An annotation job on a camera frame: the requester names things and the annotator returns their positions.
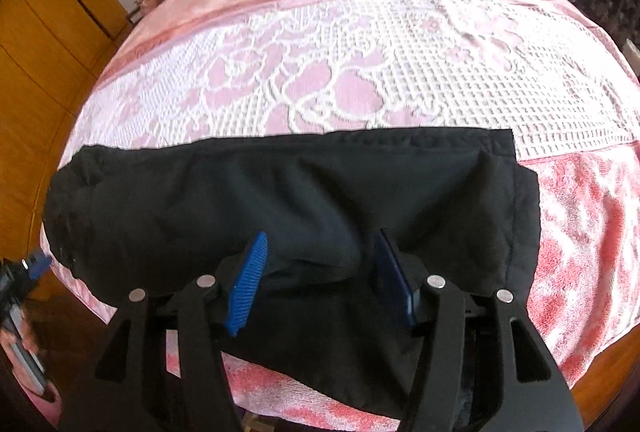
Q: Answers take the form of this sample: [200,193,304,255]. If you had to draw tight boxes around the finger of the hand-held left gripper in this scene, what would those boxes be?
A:
[22,251,52,274]

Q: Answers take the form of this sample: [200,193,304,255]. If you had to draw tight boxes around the wooden wardrobe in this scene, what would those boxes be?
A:
[0,0,134,233]

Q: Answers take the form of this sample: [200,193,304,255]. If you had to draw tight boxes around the pink cloth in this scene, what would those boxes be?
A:
[27,389,68,430]

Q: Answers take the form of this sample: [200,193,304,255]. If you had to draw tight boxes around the black pants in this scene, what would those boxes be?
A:
[42,128,541,430]

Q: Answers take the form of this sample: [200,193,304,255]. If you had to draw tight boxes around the red white patterned blanket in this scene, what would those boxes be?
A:
[40,145,640,423]

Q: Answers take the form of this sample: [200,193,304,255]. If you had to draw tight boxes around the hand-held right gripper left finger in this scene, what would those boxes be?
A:
[59,232,268,432]

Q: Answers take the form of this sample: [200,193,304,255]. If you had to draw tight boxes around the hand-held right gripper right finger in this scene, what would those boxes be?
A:
[372,228,583,432]

